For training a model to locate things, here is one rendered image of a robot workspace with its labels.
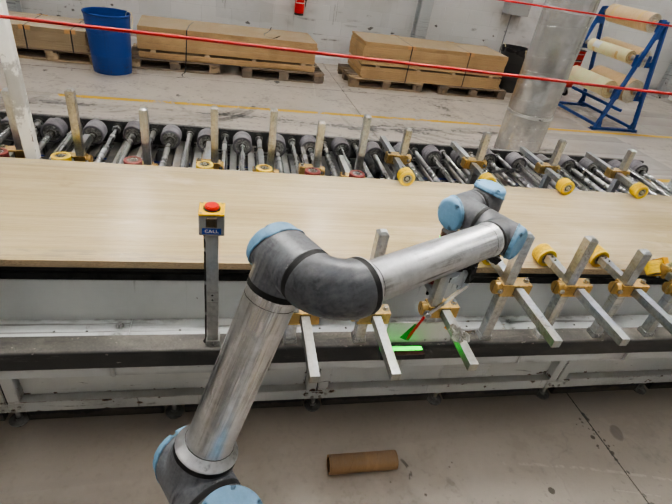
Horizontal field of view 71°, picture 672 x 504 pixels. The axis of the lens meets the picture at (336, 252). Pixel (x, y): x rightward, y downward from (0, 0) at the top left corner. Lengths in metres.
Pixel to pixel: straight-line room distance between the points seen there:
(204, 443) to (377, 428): 1.36
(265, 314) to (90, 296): 1.03
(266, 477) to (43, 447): 0.92
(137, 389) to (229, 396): 1.24
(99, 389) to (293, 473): 0.89
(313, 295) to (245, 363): 0.25
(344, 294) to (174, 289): 1.06
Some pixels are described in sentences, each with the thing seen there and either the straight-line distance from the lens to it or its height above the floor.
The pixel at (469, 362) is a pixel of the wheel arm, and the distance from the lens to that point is 1.55.
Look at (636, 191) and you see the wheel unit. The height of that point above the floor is 0.95.
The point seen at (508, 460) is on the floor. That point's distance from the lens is 2.51.
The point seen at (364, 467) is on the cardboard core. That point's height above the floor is 0.06.
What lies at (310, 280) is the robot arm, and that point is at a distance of 0.82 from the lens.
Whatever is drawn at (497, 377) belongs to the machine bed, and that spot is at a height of 0.17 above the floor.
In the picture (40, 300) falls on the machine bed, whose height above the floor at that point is 0.71.
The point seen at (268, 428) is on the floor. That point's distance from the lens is 2.30.
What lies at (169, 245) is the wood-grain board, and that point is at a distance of 1.76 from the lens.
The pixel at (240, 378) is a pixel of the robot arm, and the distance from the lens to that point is 1.01.
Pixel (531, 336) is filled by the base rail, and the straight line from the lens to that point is 2.03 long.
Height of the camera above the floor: 1.90
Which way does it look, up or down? 34 degrees down
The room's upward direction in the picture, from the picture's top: 10 degrees clockwise
